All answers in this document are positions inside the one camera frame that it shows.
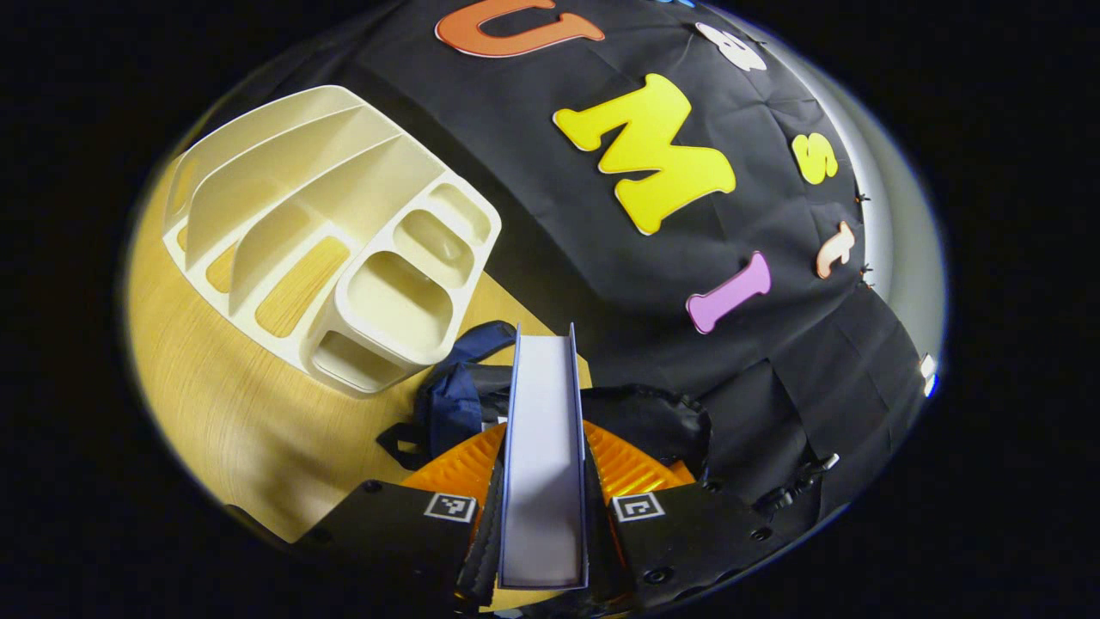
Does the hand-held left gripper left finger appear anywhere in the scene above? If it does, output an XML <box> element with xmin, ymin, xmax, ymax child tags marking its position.
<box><xmin>305</xmin><ymin>421</ymin><xmax>508</xmax><ymax>607</ymax></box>

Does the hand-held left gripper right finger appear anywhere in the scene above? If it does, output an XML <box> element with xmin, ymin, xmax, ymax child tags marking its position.
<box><xmin>584</xmin><ymin>420</ymin><xmax>774</xmax><ymax>603</ymax></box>

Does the grey-blue cover book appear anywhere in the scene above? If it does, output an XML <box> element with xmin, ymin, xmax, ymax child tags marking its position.
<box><xmin>497</xmin><ymin>322</ymin><xmax>591</xmax><ymax>591</ymax></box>

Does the blue schoolbag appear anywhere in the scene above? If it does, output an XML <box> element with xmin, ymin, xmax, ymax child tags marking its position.
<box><xmin>376</xmin><ymin>321</ymin><xmax>714</xmax><ymax>495</ymax></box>

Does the white plastic bookshelf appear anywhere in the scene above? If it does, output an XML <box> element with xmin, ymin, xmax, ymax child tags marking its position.
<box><xmin>162</xmin><ymin>84</ymin><xmax>502</xmax><ymax>398</ymax></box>

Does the black backdrop cloth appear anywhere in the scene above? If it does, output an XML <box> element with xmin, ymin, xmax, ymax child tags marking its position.
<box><xmin>198</xmin><ymin>0</ymin><xmax>929</xmax><ymax>534</ymax></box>

